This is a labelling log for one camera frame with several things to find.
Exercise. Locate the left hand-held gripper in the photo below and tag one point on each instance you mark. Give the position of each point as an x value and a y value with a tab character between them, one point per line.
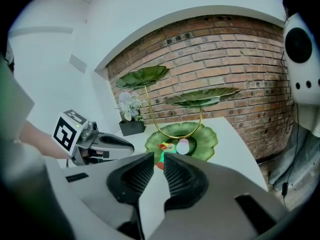
75	136

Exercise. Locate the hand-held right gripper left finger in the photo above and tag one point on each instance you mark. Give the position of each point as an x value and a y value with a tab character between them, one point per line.
100	199

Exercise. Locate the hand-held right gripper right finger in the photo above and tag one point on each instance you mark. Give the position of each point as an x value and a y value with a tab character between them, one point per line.
215	191

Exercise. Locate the small green item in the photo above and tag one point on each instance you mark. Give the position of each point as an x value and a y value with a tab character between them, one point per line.
162	159

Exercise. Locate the small red yellow item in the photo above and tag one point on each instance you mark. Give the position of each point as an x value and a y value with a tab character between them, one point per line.
164	146

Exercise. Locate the green leaf tiered container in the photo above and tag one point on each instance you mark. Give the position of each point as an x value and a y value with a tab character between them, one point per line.
205	139

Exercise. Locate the small pink white round item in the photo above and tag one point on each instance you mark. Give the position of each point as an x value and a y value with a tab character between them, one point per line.
183	147

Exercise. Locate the person's left forearm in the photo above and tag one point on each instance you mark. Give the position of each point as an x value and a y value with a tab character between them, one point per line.
42	140

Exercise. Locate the black planter with white flowers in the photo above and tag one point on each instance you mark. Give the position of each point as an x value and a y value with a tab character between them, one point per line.
132	124

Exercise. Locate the white table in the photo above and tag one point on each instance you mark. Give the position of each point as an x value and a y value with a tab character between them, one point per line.
237	156

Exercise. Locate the white device with black lens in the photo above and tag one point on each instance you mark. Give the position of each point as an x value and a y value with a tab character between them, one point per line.
303	66

